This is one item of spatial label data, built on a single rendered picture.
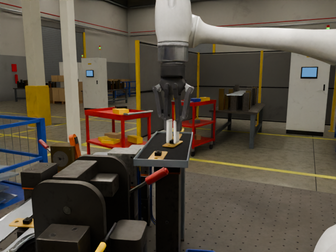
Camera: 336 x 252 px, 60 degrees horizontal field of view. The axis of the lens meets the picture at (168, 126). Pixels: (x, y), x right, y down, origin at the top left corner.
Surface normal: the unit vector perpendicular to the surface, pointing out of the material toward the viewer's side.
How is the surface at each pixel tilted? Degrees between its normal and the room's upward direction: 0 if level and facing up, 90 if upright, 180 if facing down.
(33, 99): 90
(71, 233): 0
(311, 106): 90
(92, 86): 90
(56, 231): 0
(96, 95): 90
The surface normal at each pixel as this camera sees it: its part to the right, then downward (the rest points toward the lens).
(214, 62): -0.43, 0.15
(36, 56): 0.90, 0.07
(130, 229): 0.00, -0.98
